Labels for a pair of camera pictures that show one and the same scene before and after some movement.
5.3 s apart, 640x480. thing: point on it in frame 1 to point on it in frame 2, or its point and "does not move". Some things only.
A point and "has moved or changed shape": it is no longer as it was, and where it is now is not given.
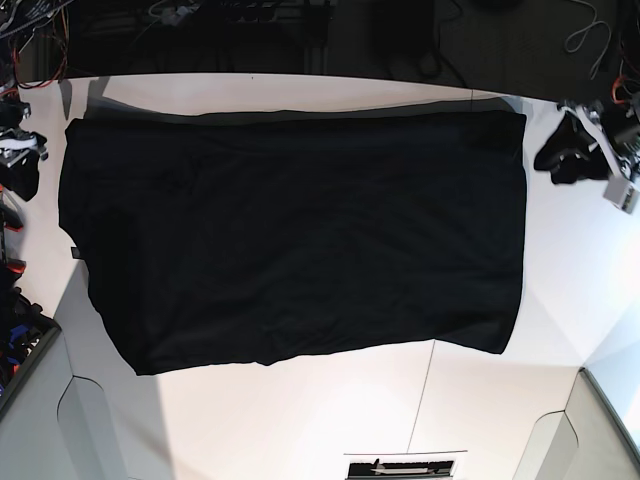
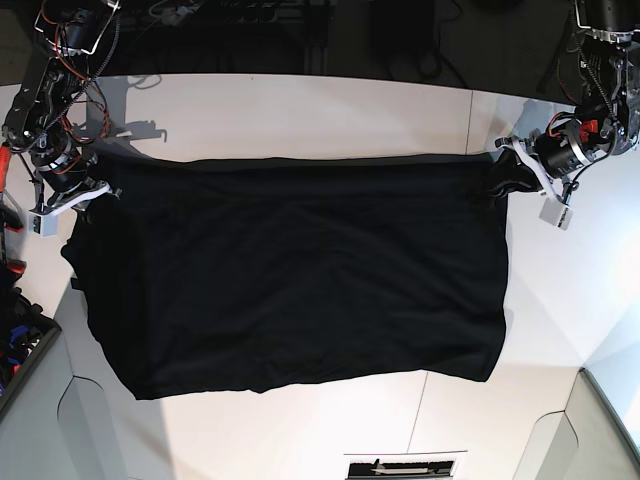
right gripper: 569,135 to 511,171
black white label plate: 400,468 does not move
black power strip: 240,12 does not move
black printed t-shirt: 226,241 has moved or changed shape
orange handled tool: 10,219 does not move
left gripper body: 13,149 to 78,196
